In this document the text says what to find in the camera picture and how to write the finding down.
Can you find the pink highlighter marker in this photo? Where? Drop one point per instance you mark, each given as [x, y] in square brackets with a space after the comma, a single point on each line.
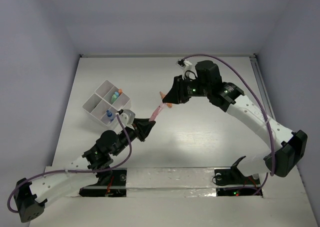
[157, 112]

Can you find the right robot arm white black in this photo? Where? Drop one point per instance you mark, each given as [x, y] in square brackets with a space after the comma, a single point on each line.
[286, 147]

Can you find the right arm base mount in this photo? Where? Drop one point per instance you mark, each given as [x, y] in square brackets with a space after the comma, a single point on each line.
[231, 182]

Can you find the aluminium rail right edge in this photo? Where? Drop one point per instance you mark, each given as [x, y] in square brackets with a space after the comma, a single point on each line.
[267, 107]

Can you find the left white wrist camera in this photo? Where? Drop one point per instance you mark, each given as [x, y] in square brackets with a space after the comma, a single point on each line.
[126, 116]

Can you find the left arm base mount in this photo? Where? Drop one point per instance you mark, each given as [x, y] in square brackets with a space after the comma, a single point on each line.
[112, 185]

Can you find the white compartment organizer box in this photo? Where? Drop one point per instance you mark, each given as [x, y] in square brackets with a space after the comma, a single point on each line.
[100, 101]

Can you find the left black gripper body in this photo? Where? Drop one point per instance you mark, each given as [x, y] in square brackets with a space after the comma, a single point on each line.
[140, 134]

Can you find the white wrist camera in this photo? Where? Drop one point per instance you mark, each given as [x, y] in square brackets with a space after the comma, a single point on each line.
[126, 116]
[186, 67]

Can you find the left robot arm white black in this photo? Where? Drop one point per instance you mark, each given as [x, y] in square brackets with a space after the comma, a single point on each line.
[32, 195]

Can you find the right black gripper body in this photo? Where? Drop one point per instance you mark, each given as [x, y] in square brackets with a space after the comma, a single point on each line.
[187, 88]

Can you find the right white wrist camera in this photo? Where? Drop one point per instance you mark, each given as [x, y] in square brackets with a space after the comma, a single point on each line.
[186, 67]

